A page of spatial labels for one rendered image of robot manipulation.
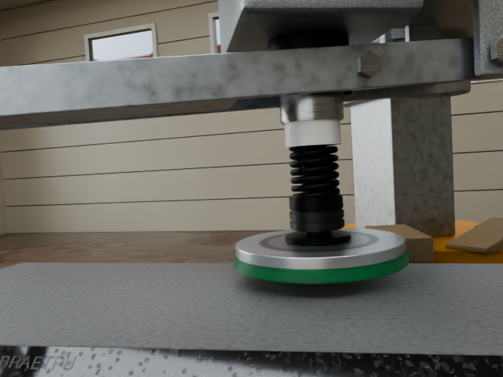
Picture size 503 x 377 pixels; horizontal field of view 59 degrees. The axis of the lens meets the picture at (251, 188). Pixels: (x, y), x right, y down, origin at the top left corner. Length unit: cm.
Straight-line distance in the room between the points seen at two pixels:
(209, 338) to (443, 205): 95
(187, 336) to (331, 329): 13
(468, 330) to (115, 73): 41
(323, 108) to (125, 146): 720
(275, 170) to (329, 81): 612
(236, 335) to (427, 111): 94
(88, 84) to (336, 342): 35
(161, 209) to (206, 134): 144
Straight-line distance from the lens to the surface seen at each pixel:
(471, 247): 110
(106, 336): 45
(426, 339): 40
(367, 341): 39
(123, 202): 781
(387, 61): 56
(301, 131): 54
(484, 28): 60
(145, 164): 749
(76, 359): 43
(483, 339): 41
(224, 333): 42
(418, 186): 122
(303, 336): 40
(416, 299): 50
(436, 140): 126
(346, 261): 48
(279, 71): 51
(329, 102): 55
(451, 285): 56
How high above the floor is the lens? 100
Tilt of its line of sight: 3 degrees down
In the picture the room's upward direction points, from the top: 3 degrees counter-clockwise
